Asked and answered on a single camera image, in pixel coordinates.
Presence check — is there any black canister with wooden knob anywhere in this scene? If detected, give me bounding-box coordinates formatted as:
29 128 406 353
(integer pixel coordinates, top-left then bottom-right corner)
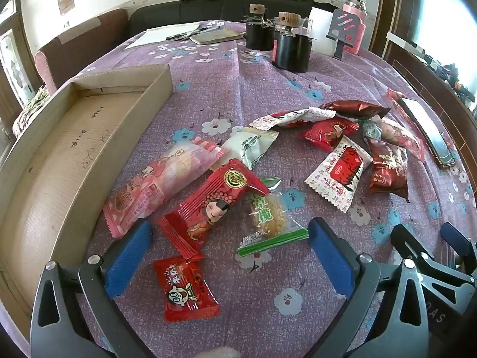
271 11 313 73
243 4 277 51

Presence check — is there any white paper sheet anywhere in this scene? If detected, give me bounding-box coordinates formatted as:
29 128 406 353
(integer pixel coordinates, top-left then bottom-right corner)
125 22 202 50

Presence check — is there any shiny dark red snack packet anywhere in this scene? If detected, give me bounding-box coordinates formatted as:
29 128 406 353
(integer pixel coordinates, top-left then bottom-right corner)
318 99 392 120

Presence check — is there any brown notebook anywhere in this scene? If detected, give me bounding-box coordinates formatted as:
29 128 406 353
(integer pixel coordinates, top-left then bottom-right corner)
190 28 245 45

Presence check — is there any wooden framed window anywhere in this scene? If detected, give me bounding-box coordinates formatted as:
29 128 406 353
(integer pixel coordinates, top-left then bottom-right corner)
369 0 477 120

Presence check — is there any small red cartoon face packet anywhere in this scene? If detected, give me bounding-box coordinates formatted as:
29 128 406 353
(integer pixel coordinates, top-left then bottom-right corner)
153 257 220 322

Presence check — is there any shallow cardboard box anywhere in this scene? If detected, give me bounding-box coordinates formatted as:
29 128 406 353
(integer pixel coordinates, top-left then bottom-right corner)
0 63 174 329

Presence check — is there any pink thermos bottle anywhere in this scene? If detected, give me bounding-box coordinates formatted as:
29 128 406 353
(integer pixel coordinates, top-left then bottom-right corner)
342 0 368 55

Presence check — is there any black sofa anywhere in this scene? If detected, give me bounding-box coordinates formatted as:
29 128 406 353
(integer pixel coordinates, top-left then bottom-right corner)
128 0 336 41

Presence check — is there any red packet with figure print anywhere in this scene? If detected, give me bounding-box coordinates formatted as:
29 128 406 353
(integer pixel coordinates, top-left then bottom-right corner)
301 116 360 152

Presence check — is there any pink packet with green end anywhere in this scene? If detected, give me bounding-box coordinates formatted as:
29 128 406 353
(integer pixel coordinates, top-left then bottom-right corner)
361 115 425 163

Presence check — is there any clear green-edged rice cake packet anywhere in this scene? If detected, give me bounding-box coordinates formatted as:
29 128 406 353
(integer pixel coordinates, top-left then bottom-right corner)
236 177 310 258

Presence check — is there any white and green snack packet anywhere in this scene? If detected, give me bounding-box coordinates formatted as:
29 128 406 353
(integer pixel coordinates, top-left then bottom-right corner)
220 126 280 170

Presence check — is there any grey phone stand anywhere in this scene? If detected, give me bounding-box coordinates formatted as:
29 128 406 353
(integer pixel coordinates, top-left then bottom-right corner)
326 7 368 60

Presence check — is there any floral cushion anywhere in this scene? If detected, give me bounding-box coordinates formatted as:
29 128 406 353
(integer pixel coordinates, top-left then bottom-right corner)
12 86 52 139

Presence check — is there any black pen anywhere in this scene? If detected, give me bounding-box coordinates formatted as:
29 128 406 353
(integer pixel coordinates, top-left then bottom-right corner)
166 30 205 41
190 24 226 37

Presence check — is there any brown armchair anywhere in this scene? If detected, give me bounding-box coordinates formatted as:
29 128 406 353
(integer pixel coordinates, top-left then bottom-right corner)
35 7 130 91

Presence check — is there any black smartphone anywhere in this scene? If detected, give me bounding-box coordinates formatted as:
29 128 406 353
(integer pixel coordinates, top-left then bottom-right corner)
399 97 459 168

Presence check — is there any long pink snack packet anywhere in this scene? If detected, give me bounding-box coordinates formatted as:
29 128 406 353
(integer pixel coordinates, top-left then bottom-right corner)
102 138 224 239

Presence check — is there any white and red packet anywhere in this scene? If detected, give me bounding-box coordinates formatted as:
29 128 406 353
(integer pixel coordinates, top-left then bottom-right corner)
248 106 336 131

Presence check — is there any red packet with cartoon lady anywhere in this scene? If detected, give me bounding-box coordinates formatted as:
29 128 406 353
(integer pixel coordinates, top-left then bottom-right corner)
157 158 271 262

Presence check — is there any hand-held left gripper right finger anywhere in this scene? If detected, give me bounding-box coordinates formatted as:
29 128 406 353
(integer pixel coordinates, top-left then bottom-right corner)
307 217 435 358

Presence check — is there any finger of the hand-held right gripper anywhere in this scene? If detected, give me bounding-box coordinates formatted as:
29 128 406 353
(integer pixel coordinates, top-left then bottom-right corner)
440 222 477 269
391 224 475 293

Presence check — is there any flat red patterned packet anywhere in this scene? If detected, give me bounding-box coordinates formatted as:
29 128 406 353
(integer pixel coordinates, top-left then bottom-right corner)
385 87 429 146

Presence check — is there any glass panel door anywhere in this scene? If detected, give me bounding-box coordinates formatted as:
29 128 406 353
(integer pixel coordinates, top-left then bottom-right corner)
0 0 42 127

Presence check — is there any pile of dark small items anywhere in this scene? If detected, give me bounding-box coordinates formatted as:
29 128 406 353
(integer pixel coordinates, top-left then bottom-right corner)
425 54 477 109

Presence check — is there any white packet red black label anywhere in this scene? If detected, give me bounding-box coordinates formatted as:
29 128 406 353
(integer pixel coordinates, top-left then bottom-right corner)
305 135 373 214

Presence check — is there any white plastic container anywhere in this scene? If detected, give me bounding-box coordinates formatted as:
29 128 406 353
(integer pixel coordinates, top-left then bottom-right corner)
309 6 337 56

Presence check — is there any purple floral tablecloth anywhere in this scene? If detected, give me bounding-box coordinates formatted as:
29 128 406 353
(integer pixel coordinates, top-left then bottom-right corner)
0 20 477 358

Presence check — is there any dark red gold print packet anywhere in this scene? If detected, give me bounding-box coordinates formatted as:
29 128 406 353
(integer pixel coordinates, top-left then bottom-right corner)
365 136 411 203

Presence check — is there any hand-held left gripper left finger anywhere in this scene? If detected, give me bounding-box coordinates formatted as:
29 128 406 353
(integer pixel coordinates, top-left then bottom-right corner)
30 218 154 358

